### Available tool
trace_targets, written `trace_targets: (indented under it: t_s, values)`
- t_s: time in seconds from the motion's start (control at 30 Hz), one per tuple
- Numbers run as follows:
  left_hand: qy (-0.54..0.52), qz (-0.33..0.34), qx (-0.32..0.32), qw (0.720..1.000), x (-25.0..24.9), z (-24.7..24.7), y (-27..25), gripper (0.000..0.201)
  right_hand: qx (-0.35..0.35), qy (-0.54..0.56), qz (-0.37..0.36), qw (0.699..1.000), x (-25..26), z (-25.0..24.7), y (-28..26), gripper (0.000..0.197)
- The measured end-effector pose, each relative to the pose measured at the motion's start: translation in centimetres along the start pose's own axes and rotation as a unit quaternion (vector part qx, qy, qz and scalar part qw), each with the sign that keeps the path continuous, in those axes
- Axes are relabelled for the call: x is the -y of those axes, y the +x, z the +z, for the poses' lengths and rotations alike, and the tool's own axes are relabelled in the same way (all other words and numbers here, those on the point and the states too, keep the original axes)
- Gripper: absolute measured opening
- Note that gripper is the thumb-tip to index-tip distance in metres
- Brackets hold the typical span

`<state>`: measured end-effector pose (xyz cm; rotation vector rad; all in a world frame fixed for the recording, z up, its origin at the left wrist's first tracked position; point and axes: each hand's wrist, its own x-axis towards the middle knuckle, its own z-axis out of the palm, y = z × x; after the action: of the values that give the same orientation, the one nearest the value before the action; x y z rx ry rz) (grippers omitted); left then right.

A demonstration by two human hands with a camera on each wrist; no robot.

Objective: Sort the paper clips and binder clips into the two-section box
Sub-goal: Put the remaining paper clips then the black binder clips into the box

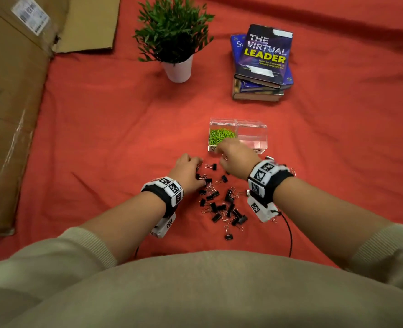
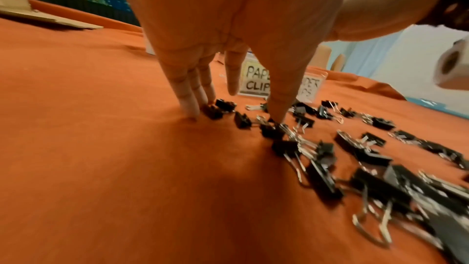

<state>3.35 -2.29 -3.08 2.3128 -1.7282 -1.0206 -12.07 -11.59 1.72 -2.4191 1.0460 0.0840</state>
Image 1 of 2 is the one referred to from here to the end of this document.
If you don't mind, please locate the person's left hand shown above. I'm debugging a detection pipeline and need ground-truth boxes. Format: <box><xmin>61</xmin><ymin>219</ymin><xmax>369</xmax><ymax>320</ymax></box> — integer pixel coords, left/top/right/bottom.
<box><xmin>167</xmin><ymin>153</ymin><xmax>207</xmax><ymax>195</ymax></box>

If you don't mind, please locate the person's right hand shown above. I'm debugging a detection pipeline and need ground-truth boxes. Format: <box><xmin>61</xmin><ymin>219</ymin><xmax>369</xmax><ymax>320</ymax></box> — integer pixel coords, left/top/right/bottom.
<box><xmin>215</xmin><ymin>138</ymin><xmax>262</xmax><ymax>181</ymax></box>

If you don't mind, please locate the pile of green paper clips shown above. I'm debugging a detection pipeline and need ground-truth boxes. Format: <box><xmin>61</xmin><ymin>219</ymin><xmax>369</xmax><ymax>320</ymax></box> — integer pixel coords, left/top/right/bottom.
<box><xmin>209</xmin><ymin>128</ymin><xmax>236</xmax><ymax>146</ymax></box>

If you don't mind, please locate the clear two-compartment plastic box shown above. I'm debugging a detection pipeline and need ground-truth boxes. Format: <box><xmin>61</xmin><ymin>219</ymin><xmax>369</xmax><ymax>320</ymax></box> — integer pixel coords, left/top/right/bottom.
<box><xmin>207</xmin><ymin>118</ymin><xmax>268</xmax><ymax>155</ymax></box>

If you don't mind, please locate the pile of black binder clips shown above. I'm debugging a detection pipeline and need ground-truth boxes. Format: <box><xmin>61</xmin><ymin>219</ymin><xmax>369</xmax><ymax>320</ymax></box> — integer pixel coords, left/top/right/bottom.
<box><xmin>194</xmin><ymin>155</ymin><xmax>296</xmax><ymax>241</ymax></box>

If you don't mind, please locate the person's left forearm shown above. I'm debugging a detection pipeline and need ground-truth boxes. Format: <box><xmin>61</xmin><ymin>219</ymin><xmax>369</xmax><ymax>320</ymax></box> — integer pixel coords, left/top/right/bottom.
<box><xmin>82</xmin><ymin>191</ymin><xmax>166</xmax><ymax>263</ymax></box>

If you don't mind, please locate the person's right forearm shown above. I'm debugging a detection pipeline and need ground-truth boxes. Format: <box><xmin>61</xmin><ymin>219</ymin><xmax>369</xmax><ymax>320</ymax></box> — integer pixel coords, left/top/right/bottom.
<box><xmin>273</xmin><ymin>176</ymin><xmax>392</xmax><ymax>267</ymax></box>

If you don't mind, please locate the brown cardboard box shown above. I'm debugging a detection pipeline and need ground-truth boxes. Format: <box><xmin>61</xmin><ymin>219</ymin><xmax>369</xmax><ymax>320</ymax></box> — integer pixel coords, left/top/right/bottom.
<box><xmin>0</xmin><ymin>0</ymin><xmax>122</xmax><ymax>235</ymax></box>

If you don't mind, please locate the black wristband with marker tiles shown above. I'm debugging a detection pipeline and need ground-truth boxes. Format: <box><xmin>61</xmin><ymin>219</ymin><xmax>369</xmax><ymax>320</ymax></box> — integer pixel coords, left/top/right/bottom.
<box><xmin>140</xmin><ymin>176</ymin><xmax>184</xmax><ymax>218</ymax></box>
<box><xmin>247</xmin><ymin>159</ymin><xmax>294</xmax><ymax>208</ymax></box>

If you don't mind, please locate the brown book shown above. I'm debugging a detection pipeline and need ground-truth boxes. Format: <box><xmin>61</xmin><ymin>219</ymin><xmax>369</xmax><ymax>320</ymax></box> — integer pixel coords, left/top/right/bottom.
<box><xmin>232</xmin><ymin>78</ymin><xmax>285</xmax><ymax>102</ymax></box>

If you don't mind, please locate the red cloth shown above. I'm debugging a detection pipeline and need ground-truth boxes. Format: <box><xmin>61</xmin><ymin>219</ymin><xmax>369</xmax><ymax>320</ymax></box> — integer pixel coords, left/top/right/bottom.
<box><xmin>0</xmin><ymin>0</ymin><xmax>403</xmax><ymax>270</ymax></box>

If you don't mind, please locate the dark purple book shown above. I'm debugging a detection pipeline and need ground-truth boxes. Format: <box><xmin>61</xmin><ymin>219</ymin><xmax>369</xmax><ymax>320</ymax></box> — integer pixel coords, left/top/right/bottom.
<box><xmin>234</xmin><ymin>24</ymin><xmax>293</xmax><ymax>88</ymax></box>

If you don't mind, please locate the beige sweater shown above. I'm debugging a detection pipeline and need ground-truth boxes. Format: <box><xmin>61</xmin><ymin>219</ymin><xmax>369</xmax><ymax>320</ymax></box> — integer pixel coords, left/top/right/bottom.
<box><xmin>0</xmin><ymin>223</ymin><xmax>403</xmax><ymax>328</ymax></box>

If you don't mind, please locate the green plant in white pot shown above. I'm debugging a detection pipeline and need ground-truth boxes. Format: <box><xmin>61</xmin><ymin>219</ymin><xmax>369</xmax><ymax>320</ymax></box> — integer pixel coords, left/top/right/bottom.
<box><xmin>133</xmin><ymin>0</ymin><xmax>216</xmax><ymax>84</ymax></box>

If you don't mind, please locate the white shipping label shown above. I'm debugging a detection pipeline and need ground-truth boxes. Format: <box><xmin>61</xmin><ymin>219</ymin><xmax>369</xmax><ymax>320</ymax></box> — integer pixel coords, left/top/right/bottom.
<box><xmin>11</xmin><ymin>0</ymin><xmax>50</xmax><ymax>36</ymax></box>

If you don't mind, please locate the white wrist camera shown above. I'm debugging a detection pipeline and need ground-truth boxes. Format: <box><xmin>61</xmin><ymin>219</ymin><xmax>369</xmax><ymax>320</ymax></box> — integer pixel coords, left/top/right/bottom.
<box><xmin>150</xmin><ymin>212</ymin><xmax>176</xmax><ymax>239</ymax></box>
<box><xmin>246</xmin><ymin>195</ymin><xmax>279</xmax><ymax>223</ymax></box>

